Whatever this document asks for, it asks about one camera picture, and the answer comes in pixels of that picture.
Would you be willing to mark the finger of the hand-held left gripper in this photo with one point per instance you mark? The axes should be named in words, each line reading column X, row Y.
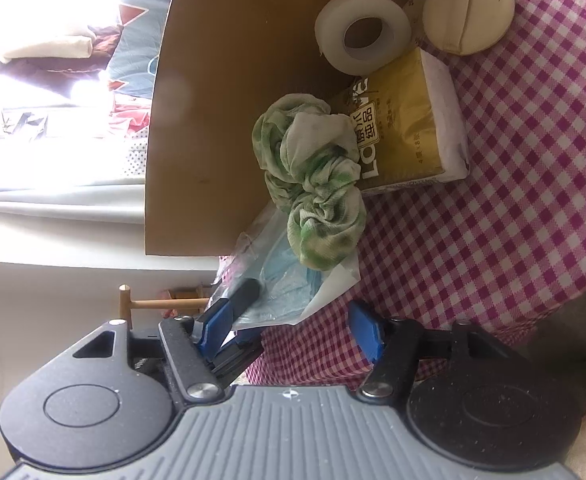
column 247, row 292

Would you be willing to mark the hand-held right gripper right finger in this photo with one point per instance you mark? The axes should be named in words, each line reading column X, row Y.
column 365, row 332

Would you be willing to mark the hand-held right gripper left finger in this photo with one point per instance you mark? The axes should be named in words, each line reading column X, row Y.
column 215, row 327

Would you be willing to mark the blue face mask pack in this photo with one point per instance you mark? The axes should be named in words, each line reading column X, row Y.
column 283, row 290

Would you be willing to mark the green and white scrunchie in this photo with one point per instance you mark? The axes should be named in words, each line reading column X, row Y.
column 318, row 170

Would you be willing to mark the brown cardboard box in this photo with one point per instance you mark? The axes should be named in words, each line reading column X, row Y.
column 213, row 110

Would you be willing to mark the gold tissue pack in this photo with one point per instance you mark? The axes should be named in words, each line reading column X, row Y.
column 408, row 130

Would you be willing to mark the white tape roll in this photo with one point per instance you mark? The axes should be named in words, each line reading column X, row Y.
column 330, row 35

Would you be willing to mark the round cream powder puff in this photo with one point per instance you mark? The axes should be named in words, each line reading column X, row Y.
column 468, row 10

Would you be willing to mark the small wooden mallet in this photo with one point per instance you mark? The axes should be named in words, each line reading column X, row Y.
column 173, row 303

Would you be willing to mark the polka-dot cloth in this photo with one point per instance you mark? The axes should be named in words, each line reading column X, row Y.
column 135, row 160

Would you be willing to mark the pink checked cloth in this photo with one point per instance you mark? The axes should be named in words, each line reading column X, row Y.
column 498, row 185

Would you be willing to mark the white curtain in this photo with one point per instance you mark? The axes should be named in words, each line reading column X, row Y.
column 48, row 205

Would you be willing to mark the pink hanging garment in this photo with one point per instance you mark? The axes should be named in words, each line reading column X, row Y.
column 128, row 117

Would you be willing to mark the blue patterned bed sheet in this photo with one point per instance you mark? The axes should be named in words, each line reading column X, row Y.
column 133, row 67

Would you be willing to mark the maroon cloth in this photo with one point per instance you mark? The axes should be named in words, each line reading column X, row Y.
column 100, row 45

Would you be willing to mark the cream folded cloth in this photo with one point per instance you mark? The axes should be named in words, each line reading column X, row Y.
column 48, row 49

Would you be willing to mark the white printed paper packet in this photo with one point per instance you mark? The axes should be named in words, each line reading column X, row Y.
column 418, row 5

